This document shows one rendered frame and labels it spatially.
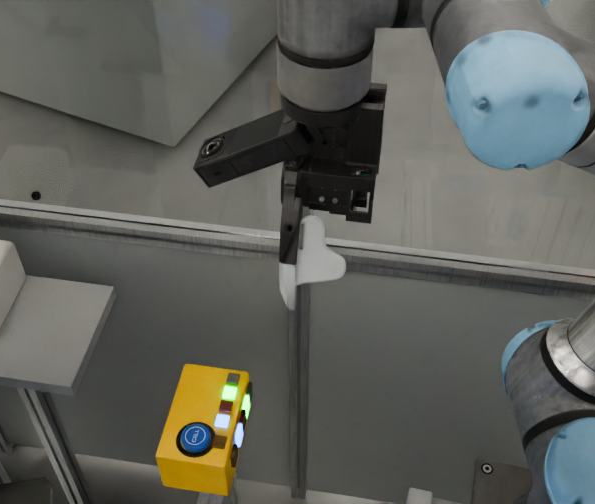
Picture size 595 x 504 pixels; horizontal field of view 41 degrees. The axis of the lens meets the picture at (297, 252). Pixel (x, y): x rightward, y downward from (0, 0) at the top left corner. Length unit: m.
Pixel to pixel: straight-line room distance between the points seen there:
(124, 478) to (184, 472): 1.21
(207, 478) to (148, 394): 0.85
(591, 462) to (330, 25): 0.58
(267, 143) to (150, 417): 1.48
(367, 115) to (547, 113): 0.21
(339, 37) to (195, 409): 0.71
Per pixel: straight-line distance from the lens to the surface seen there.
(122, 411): 2.10
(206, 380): 1.20
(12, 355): 1.57
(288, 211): 0.68
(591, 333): 0.97
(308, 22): 0.59
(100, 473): 2.39
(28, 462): 2.46
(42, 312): 1.62
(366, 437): 1.97
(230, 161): 0.70
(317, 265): 0.71
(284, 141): 0.67
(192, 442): 1.14
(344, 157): 0.68
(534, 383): 1.02
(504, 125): 0.48
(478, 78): 0.48
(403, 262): 1.45
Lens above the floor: 2.06
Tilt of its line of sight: 47 degrees down
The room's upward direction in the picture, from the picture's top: straight up
